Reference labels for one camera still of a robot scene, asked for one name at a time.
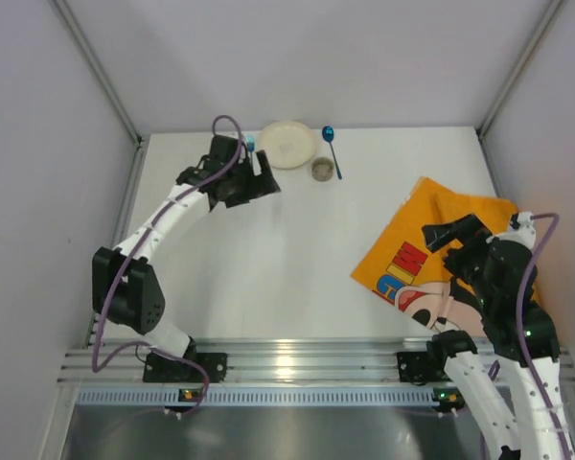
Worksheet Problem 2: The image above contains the blue metallic fork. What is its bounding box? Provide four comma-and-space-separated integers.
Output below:
245, 136, 255, 163

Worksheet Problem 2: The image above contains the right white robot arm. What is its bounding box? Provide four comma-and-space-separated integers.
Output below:
422, 212, 575, 459

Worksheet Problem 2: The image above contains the orange Mickey Mouse cloth placemat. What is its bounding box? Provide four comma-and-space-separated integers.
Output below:
352, 177, 537, 337

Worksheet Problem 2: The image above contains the blue metallic spoon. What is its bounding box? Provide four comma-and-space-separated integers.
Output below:
321, 126, 343, 180

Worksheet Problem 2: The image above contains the aluminium frame post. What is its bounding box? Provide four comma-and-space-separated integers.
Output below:
48, 0, 143, 146
476, 0, 569, 140

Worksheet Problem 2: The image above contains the cream round plate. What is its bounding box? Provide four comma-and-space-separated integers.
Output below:
256, 121, 317, 170

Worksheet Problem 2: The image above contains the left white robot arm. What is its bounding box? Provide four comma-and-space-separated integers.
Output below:
92, 134, 281, 361

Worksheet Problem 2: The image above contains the aluminium mounting rail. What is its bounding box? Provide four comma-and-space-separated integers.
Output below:
57, 337, 575, 387

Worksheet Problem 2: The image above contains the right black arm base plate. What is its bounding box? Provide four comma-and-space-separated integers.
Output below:
396, 352, 449, 386

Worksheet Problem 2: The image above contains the right aluminium frame post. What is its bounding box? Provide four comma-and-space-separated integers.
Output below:
476, 0, 569, 140

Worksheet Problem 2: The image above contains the slotted grey cable duct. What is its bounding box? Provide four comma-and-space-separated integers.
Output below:
77, 386, 464, 408

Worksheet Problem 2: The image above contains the left aluminium frame post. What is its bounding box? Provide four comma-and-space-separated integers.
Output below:
48, 0, 143, 146

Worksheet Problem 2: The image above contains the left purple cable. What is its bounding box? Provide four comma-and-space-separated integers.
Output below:
91, 114, 246, 416

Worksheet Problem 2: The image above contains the small speckled stone cup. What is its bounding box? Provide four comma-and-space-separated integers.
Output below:
310, 157, 334, 182

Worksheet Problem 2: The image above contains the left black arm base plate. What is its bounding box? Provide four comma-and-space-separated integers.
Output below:
142, 353, 228, 383

